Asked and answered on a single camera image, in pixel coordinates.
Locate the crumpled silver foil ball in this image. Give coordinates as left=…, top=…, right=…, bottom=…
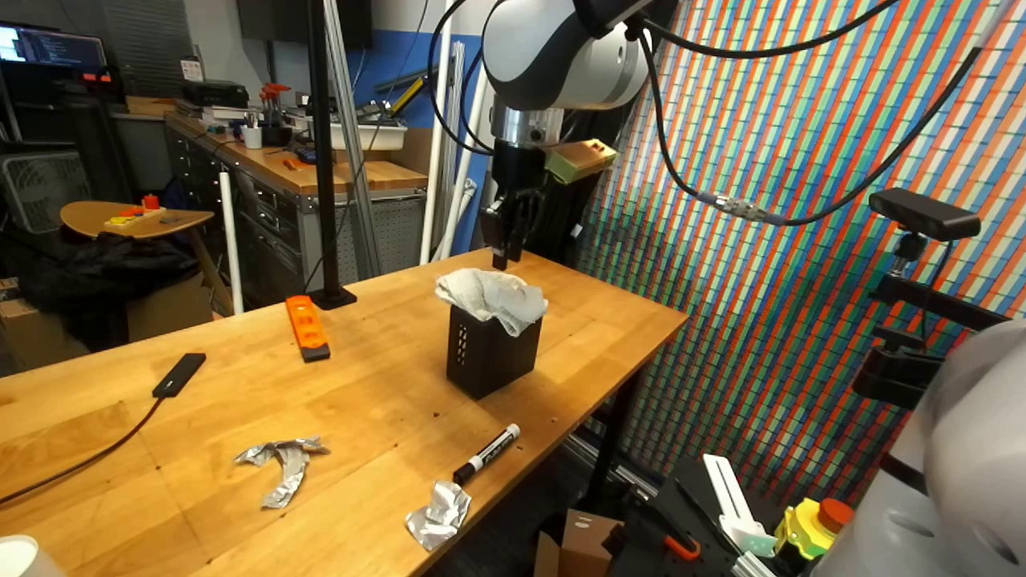
left=405, top=481, right=471, bottom=551

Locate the round wooden stool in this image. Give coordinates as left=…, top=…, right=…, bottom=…
left=59, top=198, right=209, bottom=240

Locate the cardboard box under table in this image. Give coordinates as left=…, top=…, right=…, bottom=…
left=531, top=510, right=623, bottom=577

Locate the white towel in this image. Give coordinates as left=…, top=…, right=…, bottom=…
left=435, top=269, right=547, bottom=338

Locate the orange black stapler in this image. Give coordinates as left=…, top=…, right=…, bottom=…
left=287, top=295, right=331, bottom=364

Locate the black white marker pen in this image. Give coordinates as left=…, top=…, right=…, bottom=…
left=451, top=424, right=519, bottom=488

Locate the yellow red emergency stop button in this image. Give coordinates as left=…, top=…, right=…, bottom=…
left=776, top=498, right=852, bottom=562

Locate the black side camera on mount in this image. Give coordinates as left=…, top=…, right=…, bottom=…
left=852, top=190, right=1004, bottom=412

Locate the white bin on workbench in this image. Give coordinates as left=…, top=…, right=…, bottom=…
left=331, top=121, right=406, bottom=151

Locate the black vertical stand pole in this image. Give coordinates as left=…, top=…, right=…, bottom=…
left=309, top=0, right=352, bottom=312

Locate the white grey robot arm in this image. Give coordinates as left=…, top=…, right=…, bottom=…
left=482, top=0, right=652, bottom=269

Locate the computer monitor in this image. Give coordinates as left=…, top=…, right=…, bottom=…
left=0, top=26, right=105, bottom=71

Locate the black perforated box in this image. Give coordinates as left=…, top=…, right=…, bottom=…
left=445, top=307, right=541, bottom=398

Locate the black flat device with cable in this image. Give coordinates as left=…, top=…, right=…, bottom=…
left=0, top=354, right=207, bottom=506

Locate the olive wrist camera box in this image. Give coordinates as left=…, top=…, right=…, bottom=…
left=545, top=137, right=615, bottom=185

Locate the white paper cup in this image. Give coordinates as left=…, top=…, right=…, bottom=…
left=0, top=535, right=67, bottom=577

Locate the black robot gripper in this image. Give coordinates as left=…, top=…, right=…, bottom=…
left=488, top=140, right=545, bottom=269

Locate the wooden workbench with drawers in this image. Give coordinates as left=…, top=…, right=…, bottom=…
left=168, top=113, right=428, bottom=307

